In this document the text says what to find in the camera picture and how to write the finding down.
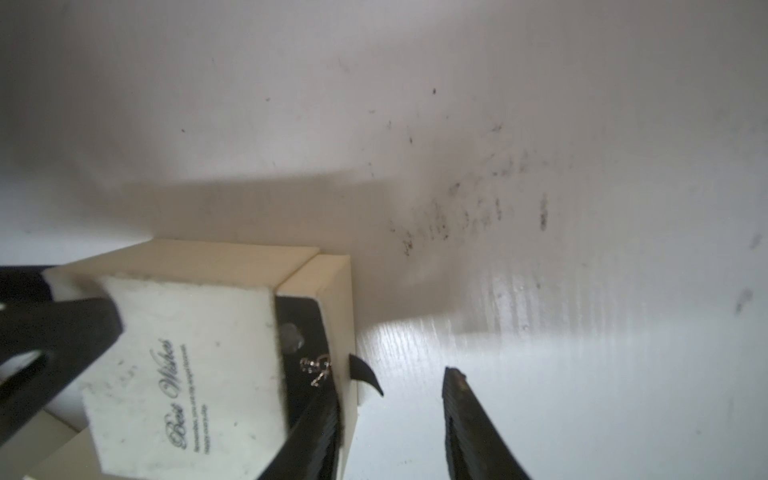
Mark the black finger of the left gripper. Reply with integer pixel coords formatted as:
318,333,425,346
1,266,123,444

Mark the cream jewelry box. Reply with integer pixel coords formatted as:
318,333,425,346
43,239,358,479

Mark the gold earring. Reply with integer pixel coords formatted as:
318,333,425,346
299,354,332,388

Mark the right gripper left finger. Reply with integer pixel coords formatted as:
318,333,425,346
258,380,341,480

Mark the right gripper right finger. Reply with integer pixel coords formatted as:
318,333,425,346
442,367,530,480

